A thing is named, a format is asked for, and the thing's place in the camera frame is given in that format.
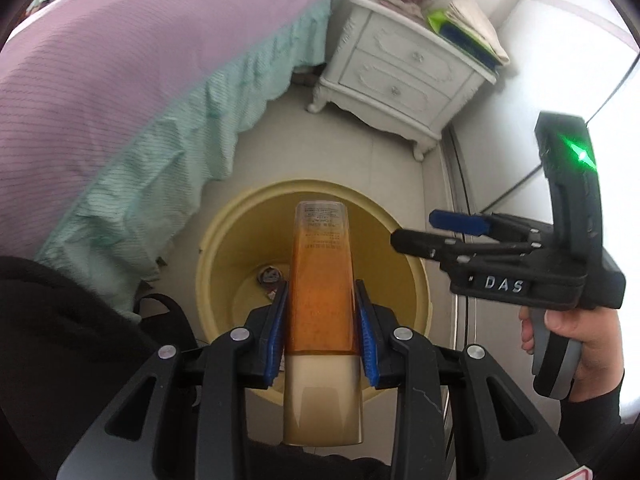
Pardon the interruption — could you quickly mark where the purple bed cover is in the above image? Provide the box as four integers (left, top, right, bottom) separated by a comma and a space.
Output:
1, 0, 321, 259

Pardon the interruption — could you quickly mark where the orange shampoo bottle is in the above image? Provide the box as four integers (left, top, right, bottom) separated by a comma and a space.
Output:
283, 200, 362, 448

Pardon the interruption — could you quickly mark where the stack of books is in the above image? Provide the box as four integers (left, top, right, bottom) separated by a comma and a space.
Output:
426, 0, 511, 72

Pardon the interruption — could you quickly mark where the white nightstand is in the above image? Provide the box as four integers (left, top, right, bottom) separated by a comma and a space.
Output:
307, 0, 498, 162

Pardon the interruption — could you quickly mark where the teal bed skirt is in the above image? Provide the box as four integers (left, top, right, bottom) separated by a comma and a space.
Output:
35, 0, 333, 318

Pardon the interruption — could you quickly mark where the yellow trash bin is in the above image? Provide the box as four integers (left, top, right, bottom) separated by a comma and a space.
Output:
195, 179, 433, 406

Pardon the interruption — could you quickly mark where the right hand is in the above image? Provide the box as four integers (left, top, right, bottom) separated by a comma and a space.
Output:
518, 307, 625, 403

